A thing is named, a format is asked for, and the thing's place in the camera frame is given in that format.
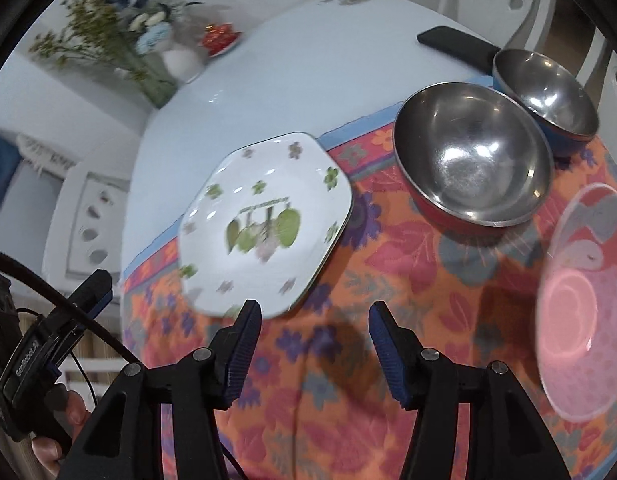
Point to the steel bowl with red outside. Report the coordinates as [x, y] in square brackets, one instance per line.
[471, 160]

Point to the white lace cloth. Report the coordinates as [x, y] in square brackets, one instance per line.
[48, 152]

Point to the orange floral cloth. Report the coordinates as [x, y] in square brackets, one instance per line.
[348, 400]

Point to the pink translucent plate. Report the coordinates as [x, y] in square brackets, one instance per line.
[583, 310]

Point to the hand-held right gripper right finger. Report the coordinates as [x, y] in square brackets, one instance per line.
[386, 355]

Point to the steel bowl with blue outside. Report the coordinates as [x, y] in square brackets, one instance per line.
[548, 92]

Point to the black phone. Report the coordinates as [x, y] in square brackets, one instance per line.
[453, 42]

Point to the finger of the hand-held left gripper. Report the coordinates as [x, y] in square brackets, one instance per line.
[91, 290]

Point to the red teacup on saucer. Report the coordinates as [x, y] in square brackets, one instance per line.
[219, 37]

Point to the white plate with green print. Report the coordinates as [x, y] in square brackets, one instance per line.
[266, 225]

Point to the white vase with blue flowers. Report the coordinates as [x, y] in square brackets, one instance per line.
[181, 60]

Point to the blue wall cloth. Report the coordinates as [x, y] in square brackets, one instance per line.
[1, 180]

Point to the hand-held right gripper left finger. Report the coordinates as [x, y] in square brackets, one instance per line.
[241, 347]

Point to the glass vase with dried flowers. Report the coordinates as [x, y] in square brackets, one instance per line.
[113, 40]

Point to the person's left hand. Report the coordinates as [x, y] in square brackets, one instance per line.
[78, 407]

